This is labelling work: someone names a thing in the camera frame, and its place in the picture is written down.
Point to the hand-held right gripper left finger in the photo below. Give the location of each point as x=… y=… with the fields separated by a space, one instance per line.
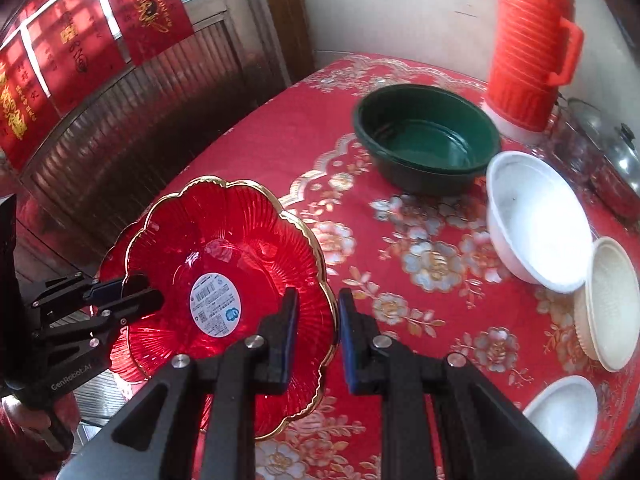
x=287 y=332

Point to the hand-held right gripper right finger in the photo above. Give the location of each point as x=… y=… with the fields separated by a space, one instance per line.
x=350 y=342

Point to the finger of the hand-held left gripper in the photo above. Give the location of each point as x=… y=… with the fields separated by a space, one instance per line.
x=107 y=289
x=142 y=302

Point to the red glass plate gold rim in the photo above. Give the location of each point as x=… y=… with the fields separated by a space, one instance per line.
x=225 y=240
x=112 y=260

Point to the beige ribbed bowl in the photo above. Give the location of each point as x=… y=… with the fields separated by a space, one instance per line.
x=610 y=300

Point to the person's left hand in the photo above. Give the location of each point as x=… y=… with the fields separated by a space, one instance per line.
x=22 y=414

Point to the red floral tablecloth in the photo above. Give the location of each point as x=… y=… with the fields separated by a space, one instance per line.
x=425 y=310

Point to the red paper couplet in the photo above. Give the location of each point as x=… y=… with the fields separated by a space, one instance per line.
x=150 y=5
x=20 y=110
x=75 y=50

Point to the green plastic basin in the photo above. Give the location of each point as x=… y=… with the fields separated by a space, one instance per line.
x=425 y=140

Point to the large white bowl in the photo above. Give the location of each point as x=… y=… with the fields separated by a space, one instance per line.
x=530 y=220

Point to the small white bowl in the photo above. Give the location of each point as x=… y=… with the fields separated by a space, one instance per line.
x=560 y=415

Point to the clear glass cup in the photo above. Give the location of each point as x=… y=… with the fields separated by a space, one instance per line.
x=562 y=140

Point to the steel pot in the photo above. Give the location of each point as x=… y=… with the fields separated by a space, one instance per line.
x=617 y=195

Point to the glass pot lid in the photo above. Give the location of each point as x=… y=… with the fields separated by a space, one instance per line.
x=610 y=140

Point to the red plastic thermos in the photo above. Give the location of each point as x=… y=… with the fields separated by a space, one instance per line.
x=525 y=50

